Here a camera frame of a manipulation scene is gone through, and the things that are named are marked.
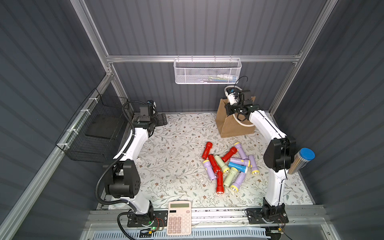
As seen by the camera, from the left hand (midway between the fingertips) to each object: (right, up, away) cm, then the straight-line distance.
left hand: (161, 117), depth 88 cm
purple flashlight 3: (+29, -32, 0) cm, 43 cm away
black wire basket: (-29, -8, -14) cm, 33 cm away
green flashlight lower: (+40, -34, -3) cm, 53 cm away
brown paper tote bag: (+43, -5, +11) cm, 44 cm away
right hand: (+41, +8, +6) cm, 42 cm away
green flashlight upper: (+38, -31, 0) cm, 49 cm away
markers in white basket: (+36, +24, +4) cm, 44 cm away
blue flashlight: (+46, -30, -1) cm, 55 cm away
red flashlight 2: (+32, -28, +3) cm, 42 cm away
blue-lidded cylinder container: (+75, -23, -12) cm, 79 cm away
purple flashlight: (+49, -18, +11) cm, 53 cm away
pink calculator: (+12, -51, -15) cm, 55 cm away
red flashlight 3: (+42, -23, +6) cm, 48 cm away
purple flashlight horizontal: (+48, -27, +3) cm, 55 cm away
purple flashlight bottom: (+46, -35, -2) cm, 58 cm away
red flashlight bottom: (+34, -39, -7) cm, 52 cm away
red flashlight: (+28, -20, +9) cm, 36 cm away
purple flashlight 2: (+55, -31, -1) cm, 63 cm away
